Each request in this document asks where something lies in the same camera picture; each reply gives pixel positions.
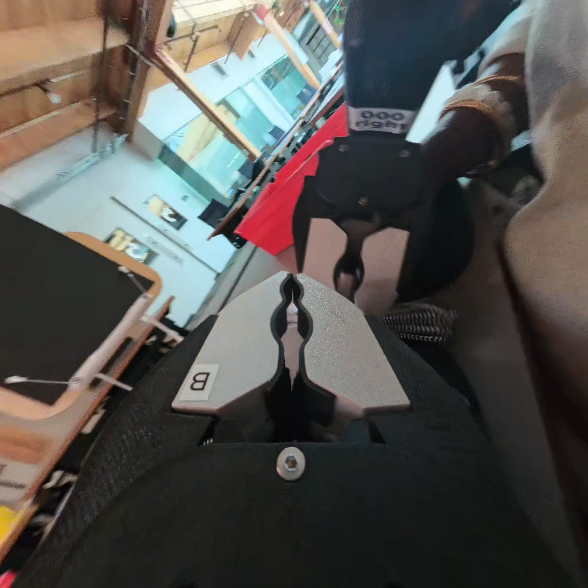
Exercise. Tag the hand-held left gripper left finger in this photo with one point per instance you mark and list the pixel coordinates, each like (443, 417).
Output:
(229, 349)

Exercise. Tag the person's right forearm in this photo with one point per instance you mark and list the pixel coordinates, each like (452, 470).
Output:
(500, 59)

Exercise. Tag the person's pale clothing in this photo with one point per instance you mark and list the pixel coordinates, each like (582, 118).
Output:
(551, 275)

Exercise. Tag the white metal stand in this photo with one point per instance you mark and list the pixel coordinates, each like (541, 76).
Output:
(115, 336)

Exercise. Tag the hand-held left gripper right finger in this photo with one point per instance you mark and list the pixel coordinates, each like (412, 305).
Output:
(344, 358)

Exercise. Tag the red plastic bin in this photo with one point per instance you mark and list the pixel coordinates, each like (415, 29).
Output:
(285, 197)

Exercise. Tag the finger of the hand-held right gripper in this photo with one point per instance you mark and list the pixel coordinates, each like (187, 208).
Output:
(383, 266)
(324, 248)

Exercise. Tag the person's right hand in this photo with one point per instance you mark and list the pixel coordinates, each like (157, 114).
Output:
(464, 142)

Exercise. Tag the wooden office desk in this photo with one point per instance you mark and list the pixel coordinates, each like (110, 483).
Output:
(275, 156)

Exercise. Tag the black board with wooden rim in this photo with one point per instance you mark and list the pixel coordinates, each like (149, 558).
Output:
(55, 298)

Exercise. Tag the black office chair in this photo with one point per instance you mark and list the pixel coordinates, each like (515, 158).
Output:
(213, 213)

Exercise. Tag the phone icon wall poster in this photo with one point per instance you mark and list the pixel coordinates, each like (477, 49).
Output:
(128, 246)
(165, 212)

